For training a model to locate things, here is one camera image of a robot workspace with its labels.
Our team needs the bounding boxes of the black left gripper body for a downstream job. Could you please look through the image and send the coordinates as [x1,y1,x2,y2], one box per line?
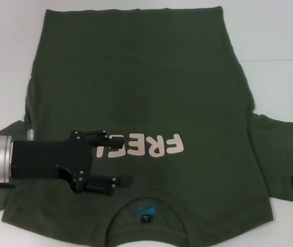
[11,130,93,194]

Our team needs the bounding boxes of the dark green printed t-shirt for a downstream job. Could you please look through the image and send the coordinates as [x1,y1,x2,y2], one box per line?
[1,7,293,247]

